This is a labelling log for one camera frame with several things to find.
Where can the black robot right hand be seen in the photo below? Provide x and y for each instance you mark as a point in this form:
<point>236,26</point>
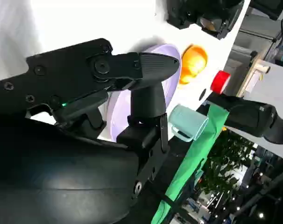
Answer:
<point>50,163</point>

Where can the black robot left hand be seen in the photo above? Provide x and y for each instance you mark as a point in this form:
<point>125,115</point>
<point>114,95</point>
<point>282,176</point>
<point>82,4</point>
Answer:
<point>209,9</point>

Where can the black background machine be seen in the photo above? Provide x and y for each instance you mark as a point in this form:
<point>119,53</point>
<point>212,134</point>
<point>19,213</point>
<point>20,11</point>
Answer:
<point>270,8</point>

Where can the beige wooden desk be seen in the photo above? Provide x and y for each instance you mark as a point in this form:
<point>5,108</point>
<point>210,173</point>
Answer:
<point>253,74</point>

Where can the black table grommet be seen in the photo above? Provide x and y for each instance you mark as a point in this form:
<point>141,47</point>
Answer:
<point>203,94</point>

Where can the lilac plate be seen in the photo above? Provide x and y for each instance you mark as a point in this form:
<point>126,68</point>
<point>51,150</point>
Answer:
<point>120,112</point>

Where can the pale green mug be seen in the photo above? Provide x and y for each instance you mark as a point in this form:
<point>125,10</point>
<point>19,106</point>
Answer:
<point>186,121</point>

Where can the green cloth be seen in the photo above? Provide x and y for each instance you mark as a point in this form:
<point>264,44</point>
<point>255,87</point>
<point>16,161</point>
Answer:
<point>193,163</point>

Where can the green leafy plant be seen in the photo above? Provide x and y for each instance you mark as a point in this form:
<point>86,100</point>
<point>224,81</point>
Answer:
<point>228,161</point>

